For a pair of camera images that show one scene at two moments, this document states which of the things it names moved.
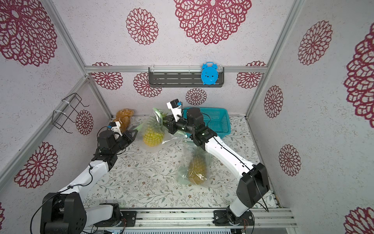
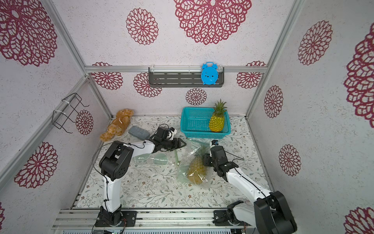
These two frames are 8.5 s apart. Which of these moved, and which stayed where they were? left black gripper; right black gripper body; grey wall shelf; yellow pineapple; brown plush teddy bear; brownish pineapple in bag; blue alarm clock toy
Moved: right black gripper body; left black gripper; yellow pineapple
Stayed: blue alarm clock toy; grey wall shelf; brown plush teddy bear; brownish pineapple in bag
